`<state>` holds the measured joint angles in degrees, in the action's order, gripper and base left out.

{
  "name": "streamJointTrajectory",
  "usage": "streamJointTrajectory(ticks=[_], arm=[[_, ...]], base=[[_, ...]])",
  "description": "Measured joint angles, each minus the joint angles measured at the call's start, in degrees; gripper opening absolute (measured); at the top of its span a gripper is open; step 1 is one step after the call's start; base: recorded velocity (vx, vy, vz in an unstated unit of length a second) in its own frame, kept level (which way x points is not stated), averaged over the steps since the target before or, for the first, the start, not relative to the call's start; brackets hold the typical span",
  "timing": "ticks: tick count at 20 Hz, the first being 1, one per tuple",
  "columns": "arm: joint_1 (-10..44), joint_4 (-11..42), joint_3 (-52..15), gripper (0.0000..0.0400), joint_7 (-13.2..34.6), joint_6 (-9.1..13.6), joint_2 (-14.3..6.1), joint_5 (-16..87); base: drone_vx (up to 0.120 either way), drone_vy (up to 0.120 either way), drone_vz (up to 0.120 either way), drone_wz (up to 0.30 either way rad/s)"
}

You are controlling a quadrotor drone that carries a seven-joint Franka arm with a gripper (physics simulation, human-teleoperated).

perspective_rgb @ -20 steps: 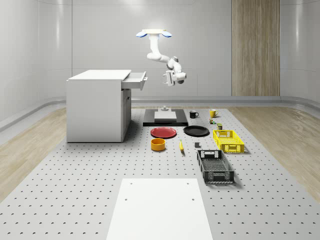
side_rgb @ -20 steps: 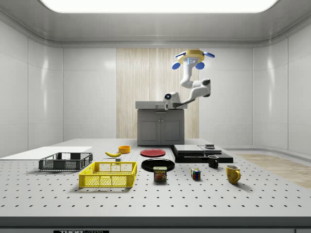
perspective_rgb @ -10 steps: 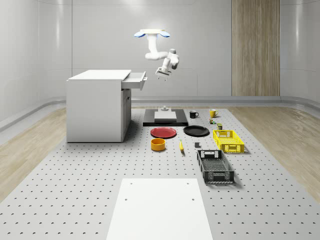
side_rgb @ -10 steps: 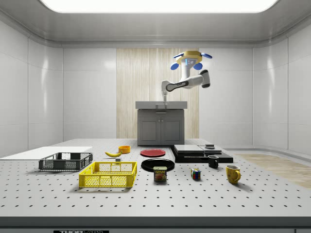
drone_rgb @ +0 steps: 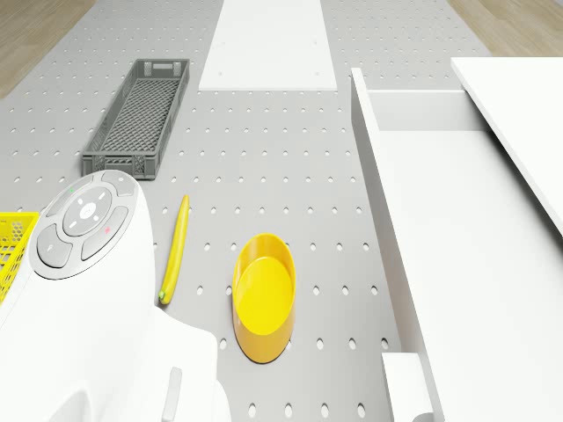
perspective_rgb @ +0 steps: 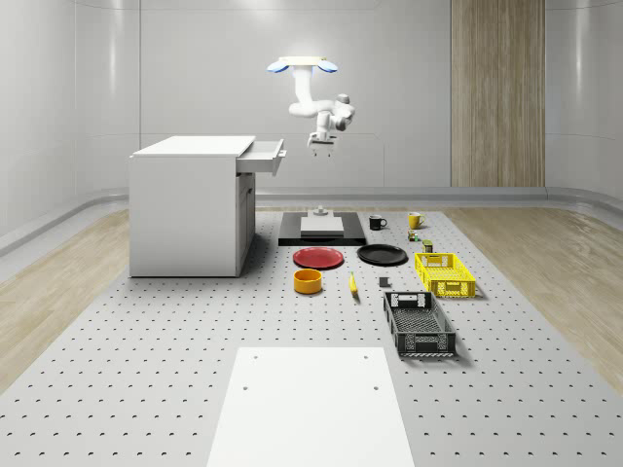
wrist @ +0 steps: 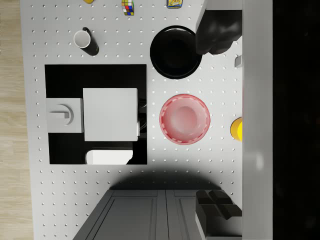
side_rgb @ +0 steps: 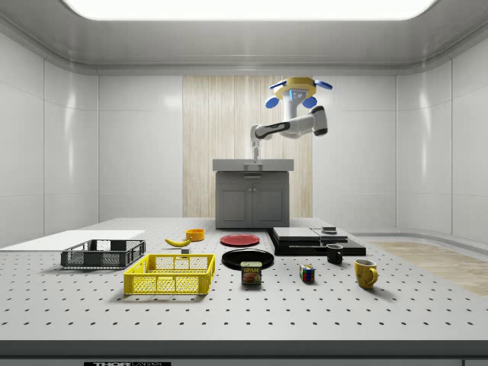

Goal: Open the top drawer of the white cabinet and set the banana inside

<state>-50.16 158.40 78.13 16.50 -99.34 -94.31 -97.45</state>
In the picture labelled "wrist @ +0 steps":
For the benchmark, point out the grey cube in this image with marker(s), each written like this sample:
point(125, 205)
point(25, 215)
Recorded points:
point(238, 61)

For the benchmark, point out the black plate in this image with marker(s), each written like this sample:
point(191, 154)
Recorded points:
point(175, 53)

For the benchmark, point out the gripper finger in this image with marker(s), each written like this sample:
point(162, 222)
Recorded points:
point(220, 212)
point(220, 32)

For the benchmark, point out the flat-sided can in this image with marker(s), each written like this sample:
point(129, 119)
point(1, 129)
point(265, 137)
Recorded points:
point(174, 3)

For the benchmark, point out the yellow bowl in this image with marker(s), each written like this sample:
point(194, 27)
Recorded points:
point(237, 129)

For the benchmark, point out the yellow mug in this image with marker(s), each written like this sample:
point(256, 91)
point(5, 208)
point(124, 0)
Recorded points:
point(88, 1)

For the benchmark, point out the red plate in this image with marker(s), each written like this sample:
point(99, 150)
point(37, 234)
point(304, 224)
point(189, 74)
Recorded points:
point(185, 119)

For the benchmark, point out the black mug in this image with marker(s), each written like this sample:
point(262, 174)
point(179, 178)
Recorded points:
point(93, 47)

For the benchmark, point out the white cabinet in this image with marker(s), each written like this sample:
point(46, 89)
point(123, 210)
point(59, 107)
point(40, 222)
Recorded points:
point(135, 217)

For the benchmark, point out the puzzle cube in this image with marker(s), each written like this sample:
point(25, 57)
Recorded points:
point(128, 7)

